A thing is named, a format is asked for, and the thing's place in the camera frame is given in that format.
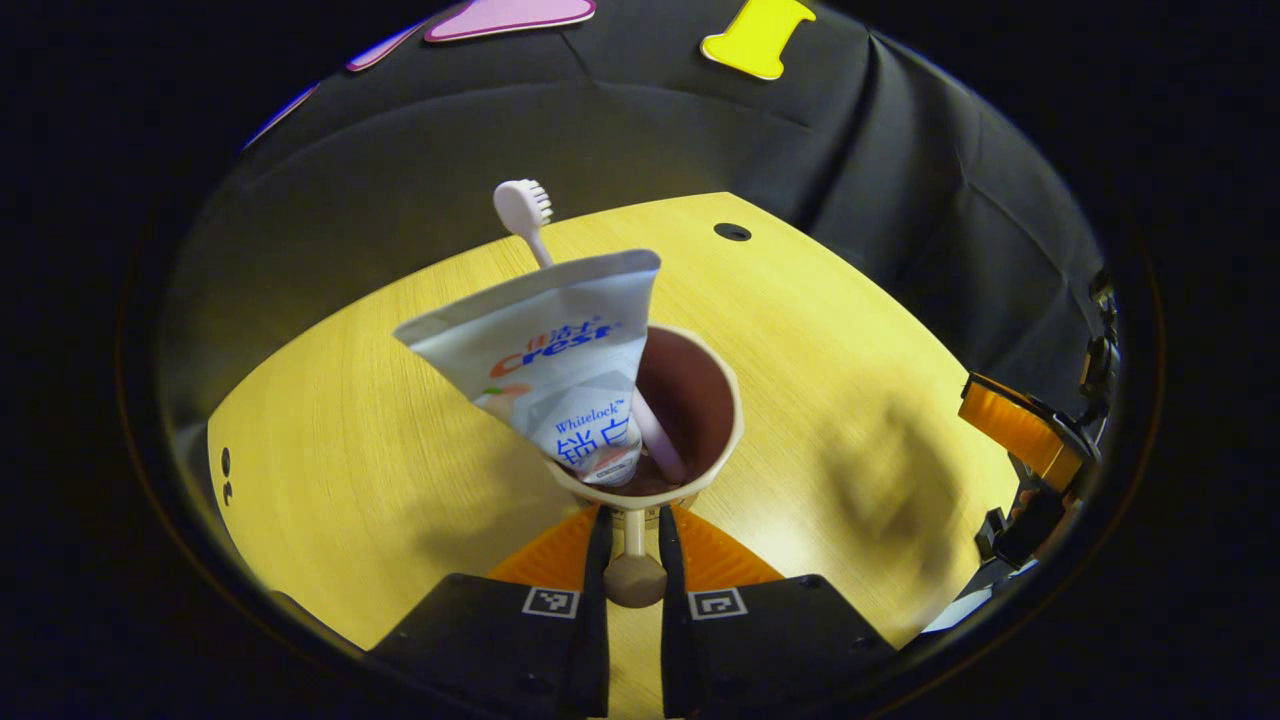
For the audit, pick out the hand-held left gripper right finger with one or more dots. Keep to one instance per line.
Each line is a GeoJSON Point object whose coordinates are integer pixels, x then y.
{"type": "Point", "coordinates": [672, 610]}

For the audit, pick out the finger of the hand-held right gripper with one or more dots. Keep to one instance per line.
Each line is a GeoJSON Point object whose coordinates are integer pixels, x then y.
{"type": "Point", "coordinates": [1000, 420]}

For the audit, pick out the pale pink toothbrush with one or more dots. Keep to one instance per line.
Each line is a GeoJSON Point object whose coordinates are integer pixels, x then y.
{"type": "Point", "coordinates": [520, 208]}

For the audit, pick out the white toothpaste tube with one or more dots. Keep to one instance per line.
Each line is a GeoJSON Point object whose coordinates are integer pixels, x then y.
{"type": "Point", "coordinates": [560, 340]}

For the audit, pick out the yellow wooden desktop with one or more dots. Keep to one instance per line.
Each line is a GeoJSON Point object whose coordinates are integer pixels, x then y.
{"type": "Point", "coordinates": [820, 400]}

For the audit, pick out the black backdrop cloth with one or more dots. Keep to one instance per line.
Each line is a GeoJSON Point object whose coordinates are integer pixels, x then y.
{"type": "Point", "coordinates": [500, 140]}

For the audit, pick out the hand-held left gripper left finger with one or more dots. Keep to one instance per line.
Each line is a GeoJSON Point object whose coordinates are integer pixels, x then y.
{"type": "Point", "coordinates": [598, 600]}

